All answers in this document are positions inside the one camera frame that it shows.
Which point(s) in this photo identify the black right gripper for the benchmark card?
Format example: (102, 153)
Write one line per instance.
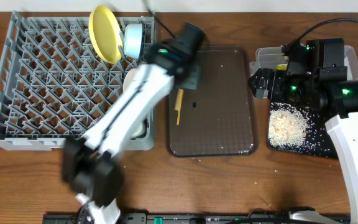
(276, 77)

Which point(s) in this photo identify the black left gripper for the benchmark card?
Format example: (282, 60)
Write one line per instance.
(190, 79)

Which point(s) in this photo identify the green yellow snack wrapper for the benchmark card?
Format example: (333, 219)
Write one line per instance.
(281, 67)

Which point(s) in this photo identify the wooden chopstick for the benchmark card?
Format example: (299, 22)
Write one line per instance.
(178, 103)

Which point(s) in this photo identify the pink-white bowl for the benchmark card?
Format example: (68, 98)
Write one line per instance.
(128, 78)

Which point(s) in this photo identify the light blue bowl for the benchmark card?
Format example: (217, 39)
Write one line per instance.
(133, 40)

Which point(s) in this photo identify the small white cup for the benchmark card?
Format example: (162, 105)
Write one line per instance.
(140, 131)

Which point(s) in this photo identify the yellow plate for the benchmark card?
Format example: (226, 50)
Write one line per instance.
(104, 32)

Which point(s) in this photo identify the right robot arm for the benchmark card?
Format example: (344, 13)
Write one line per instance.
(313, 92)

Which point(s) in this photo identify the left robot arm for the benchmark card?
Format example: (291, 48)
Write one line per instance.
(91, 163)

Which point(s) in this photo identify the pile of rice waste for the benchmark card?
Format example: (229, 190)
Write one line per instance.
(286, 128)

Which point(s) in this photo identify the black waste tray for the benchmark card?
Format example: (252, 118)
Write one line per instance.
(317, 141)

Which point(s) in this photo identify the clear plastic bin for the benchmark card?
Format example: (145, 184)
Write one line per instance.
(270, 57)

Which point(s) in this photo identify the dark brown serving tray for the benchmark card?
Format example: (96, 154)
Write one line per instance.
(223, 122)

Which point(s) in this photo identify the grey plastic dish rack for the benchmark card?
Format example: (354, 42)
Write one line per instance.
(53, 85)

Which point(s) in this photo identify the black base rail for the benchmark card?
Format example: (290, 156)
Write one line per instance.
(141, 218)

